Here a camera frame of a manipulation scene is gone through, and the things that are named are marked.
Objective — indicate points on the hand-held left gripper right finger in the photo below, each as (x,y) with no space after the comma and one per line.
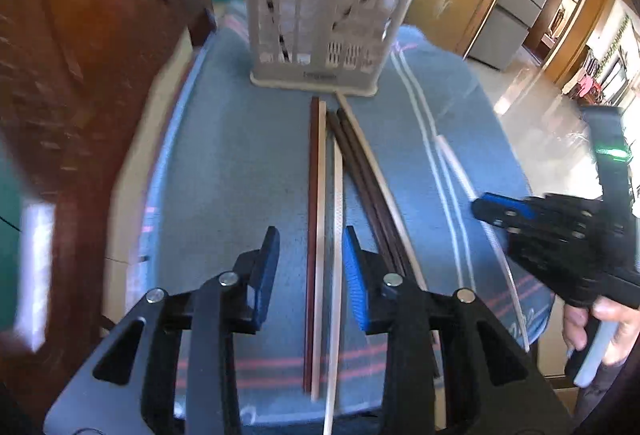
(356,285)

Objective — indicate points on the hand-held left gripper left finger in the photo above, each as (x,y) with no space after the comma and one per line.
(264,280)

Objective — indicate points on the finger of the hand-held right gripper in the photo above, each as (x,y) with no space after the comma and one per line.
(515,203)
(500,219)

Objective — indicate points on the white textured chopstick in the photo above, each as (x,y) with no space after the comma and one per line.
(336,265)

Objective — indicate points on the light wooden chopstick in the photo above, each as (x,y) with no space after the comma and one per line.
(320,265)
(399,215)

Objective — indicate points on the dark brown chopstick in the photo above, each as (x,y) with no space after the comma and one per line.
(386,215)
(375,215)

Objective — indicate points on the reddish brown chopstick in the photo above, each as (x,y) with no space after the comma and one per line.
(313,215)

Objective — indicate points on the beige plastic utensil holder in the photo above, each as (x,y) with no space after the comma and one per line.
(320,80)

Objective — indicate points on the person's right hand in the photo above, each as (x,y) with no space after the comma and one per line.
(627,325)

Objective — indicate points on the blue striped towel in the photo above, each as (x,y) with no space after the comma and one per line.
(240,165)

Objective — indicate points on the pink hanging clothes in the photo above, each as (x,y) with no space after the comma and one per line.
(590,85)

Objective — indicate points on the carved wooden chair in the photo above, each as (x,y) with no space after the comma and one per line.
(90,65)

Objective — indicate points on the wooden door frame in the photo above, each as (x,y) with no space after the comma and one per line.
(595,25)

